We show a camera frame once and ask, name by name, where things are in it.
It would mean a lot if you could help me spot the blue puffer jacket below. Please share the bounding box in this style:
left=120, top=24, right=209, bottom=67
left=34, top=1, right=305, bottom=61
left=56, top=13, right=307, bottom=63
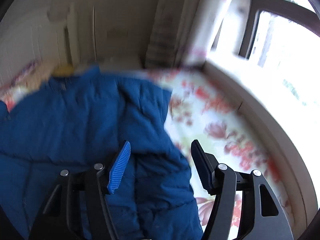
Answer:
left=1, top=68, right=202, bottom=239

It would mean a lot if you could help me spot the floral bed quilt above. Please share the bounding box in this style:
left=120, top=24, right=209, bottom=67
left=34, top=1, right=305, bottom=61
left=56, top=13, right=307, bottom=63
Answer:
left=0, top=68, right=293, bottom=240

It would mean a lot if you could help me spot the yellow pillow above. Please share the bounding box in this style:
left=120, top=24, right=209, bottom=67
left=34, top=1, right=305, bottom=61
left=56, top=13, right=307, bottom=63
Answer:
left=52, top=64, right=75, bottom=77

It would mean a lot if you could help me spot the white headboard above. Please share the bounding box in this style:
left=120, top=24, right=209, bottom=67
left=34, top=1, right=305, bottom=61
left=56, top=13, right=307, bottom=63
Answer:
left=1, top=4, right=80, bottom=85

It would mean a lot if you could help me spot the striped beige curtain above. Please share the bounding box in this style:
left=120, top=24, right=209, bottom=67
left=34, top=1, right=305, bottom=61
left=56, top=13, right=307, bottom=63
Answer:
left=145, top=0, right=232, bottom=69

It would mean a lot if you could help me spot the dark window frame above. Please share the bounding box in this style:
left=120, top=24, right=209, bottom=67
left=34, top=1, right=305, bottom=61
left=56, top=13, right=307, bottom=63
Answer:
left=212, top=0, right=319, bottom=59

